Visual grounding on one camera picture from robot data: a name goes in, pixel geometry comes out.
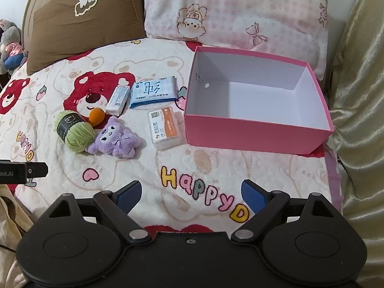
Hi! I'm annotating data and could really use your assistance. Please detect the blue wet wipes pack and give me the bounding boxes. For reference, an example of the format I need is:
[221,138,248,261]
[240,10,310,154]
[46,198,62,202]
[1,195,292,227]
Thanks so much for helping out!
[130,76,180,109]

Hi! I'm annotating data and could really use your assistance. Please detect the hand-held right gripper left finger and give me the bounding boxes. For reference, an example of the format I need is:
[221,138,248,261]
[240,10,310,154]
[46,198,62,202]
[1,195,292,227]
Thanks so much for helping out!
[39,181,152,245]

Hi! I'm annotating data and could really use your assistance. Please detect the small white box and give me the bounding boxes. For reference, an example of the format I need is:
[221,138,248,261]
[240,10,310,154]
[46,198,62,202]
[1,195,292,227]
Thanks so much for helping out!
[106,85,132,115]

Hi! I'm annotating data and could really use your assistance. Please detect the pink checked pillow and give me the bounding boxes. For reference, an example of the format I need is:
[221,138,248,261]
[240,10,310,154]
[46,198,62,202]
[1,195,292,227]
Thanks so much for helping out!
[139,0,333,81]

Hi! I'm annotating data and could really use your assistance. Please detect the golden satin cloth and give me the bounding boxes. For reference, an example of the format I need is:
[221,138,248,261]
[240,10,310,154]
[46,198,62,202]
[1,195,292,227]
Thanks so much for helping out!
[325,0,384,288]

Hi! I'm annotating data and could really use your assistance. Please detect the purple plush toy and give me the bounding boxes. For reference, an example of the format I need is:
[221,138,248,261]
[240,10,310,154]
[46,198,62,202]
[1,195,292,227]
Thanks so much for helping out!
[87,117,144,159]

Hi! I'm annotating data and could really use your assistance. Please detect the orange white packet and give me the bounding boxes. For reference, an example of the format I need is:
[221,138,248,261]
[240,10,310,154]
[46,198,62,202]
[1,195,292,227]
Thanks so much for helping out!
[147,106,182,150]

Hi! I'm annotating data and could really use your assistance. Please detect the pink cardboard box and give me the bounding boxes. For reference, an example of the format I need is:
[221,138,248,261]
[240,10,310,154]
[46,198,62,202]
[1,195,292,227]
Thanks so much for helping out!
[184,46,334,156]

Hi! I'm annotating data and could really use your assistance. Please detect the beige cloth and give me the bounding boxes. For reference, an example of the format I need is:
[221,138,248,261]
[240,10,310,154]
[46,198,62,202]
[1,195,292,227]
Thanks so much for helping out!
[0,183,35,288]

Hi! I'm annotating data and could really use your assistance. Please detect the brown pillow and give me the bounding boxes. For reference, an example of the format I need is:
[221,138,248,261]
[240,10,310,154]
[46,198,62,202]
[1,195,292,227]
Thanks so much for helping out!
[26,0,147,75]

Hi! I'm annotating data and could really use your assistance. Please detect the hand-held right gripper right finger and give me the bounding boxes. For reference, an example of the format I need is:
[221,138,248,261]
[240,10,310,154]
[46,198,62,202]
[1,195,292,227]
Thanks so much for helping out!
[231,179,344,243]

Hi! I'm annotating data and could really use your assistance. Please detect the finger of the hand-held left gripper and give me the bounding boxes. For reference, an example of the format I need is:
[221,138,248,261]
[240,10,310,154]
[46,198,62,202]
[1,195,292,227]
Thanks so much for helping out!
[25,162,48,186]

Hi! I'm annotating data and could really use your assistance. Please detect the orange ball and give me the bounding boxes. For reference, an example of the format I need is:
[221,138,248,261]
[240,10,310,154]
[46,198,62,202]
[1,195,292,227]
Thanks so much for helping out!
[89,108,105,126]

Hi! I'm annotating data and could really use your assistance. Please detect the grey stuffed toy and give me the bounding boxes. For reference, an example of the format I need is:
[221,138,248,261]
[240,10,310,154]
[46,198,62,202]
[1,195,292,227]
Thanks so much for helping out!
[0,18,27,75]

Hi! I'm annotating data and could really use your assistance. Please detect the green yarn ball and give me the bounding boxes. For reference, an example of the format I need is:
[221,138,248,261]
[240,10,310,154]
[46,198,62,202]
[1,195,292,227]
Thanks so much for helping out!
[54,111,96,153]

